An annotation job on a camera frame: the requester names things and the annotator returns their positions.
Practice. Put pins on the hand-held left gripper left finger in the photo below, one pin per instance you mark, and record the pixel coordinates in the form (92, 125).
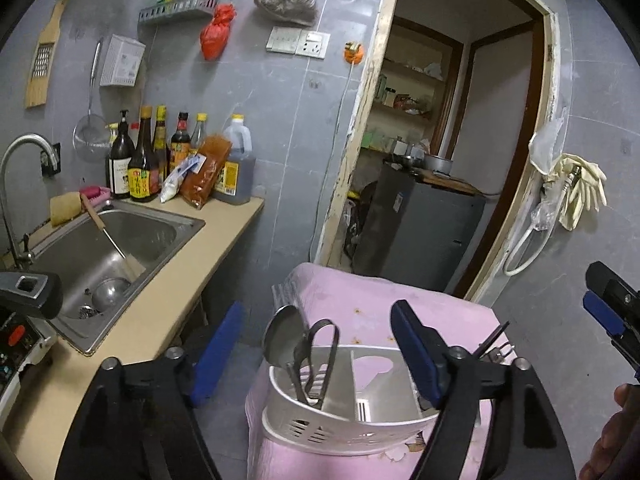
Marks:
(217, 355)

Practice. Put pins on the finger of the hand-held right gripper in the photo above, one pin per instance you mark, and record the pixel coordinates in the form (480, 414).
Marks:
(602, 312)
(607, 280)

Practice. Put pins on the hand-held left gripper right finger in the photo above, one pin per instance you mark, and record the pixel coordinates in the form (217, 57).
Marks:
(415, 355)

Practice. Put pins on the white plastic utensil basket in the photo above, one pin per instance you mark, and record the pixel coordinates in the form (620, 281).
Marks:
(340, 425)

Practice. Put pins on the person's right hand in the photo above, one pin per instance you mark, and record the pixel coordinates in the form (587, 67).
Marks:
(620, 445)

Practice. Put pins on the black chopsticks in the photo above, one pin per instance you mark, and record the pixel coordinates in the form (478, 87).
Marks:
(492, 337)

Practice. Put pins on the pink floral tablecloth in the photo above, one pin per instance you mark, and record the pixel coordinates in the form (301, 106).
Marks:
(350, 305)

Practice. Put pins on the clear hanging plastic bag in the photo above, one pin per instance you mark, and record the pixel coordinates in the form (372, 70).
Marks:
(545, 207)

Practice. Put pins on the cream rubber gloves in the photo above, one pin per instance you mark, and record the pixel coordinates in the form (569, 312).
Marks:
(582, 185)

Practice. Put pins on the beige kitchen counter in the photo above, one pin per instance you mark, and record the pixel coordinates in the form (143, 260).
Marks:
(200, 255)

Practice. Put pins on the grey cabinet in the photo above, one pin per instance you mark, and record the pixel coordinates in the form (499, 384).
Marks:
(415, 230)

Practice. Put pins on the white hanging plastic bag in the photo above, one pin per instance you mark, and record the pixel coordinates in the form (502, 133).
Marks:
(547, 145)

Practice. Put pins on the stainless steel sink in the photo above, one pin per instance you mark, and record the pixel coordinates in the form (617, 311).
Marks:
(100, 245)

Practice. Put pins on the wooden cutting board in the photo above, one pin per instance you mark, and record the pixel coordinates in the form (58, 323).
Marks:
(450, 182)

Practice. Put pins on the white blue bag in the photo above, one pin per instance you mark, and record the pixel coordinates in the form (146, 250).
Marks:
(177, 180)

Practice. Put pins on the orange sauce packet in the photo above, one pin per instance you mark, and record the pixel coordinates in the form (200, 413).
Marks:
(207, 170)

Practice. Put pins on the large oil jug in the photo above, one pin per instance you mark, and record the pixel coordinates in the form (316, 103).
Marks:
(237, 170)

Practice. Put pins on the grey metal pot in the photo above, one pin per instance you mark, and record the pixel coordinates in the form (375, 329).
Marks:
(437, 164)

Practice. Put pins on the soy sauce bottle yellow label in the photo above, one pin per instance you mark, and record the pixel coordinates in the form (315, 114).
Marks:
(142, 175)

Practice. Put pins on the induction cooker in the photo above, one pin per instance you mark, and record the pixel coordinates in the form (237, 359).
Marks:
(20, 355)

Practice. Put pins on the black frying pan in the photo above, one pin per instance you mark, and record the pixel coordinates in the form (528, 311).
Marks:
(30, 292)

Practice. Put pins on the pink scrub brush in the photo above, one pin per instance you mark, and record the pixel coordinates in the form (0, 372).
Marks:
(95, 194)

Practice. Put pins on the yellow sponge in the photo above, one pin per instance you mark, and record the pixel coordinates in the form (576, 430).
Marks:
(65, 210)

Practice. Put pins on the dark vinegar bottle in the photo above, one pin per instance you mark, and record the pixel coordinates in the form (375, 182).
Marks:
(180, 145)

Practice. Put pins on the tall dark sauce bottle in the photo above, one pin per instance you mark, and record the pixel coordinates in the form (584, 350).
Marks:
(160, 145)

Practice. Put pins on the clear bottle yellow cap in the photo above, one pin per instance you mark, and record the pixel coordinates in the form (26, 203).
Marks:
(198, 135)

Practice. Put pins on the metal mesh skimmer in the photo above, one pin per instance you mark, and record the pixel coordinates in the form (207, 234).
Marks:
(90, 135)

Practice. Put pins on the wooden pantry shelf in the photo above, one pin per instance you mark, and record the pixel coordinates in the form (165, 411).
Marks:
(415, 75)

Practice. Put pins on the metal faucet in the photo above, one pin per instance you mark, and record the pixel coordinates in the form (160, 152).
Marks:
(20, 147)

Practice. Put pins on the orange plug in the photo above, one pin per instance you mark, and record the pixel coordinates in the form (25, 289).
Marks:
(353, 53)

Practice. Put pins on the red plastic bag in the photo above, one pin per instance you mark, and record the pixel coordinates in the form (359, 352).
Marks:
(215, 35)

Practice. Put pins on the wooden grater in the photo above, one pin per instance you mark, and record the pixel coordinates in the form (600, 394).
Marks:
(45, 60)

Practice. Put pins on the small wall hook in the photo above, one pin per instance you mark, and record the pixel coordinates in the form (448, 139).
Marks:
(625, 147)

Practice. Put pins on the wooden door frame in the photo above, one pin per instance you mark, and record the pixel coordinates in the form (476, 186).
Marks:
(370, 110)

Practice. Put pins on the black wall socket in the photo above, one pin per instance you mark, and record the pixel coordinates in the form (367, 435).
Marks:
(51, 160)

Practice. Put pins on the white wall box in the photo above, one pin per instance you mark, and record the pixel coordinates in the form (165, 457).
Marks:
(122, 60)

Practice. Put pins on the metal wall shelf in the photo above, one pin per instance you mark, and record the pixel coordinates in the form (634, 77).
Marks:
(177, 10)

